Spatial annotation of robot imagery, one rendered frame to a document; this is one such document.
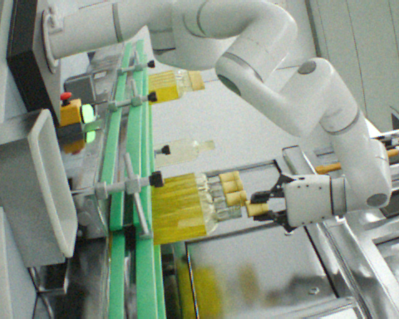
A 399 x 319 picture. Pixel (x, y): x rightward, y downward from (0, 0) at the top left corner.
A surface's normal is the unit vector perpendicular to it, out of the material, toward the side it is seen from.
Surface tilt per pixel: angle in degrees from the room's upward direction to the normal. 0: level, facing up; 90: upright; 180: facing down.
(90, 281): 90
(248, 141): 90
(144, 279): 90
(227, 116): 90
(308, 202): 106
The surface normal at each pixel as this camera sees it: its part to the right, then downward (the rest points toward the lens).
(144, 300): -0.19, -0.92
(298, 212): -0.23, 0.40
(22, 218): 0.08, 0.33
